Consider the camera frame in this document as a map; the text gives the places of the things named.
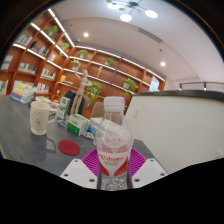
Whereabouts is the beige chair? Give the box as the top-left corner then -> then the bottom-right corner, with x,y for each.
89,101 -> 106,119

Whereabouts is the stack of colourful books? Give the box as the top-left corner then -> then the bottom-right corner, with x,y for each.
9,81 -> 38,105

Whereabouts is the flat round red coaster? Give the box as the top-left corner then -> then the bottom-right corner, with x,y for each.
57,139 -> 81,157

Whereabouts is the white wall poster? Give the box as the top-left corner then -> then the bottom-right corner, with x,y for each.
148,75 -> 160,93

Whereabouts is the white ceramic mug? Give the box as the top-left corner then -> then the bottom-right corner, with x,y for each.
29,100 -> 57,136

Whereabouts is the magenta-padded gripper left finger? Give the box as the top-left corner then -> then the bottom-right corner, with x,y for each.
59,148 -> 102,190

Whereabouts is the green and white box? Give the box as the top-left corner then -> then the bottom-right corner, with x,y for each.
67,113 -> 90,137

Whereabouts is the clear plastic water bottle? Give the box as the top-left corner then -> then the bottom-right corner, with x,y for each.
95,96 -> 135,192

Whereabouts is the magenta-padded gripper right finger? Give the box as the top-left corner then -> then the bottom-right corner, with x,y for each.
127,148 -> 168,190

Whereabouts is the branched ceiling lamp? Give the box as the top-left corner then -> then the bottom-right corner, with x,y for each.
106,0 -> 159,23

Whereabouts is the ceiling air vent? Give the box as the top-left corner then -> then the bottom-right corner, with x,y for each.
138,27 -> 164,44

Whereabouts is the wooden wall shelf unit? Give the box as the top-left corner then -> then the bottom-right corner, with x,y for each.
0,8 -> 167,111

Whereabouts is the stack of white books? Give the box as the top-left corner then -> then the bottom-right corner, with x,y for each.
87,117 -> 104,138

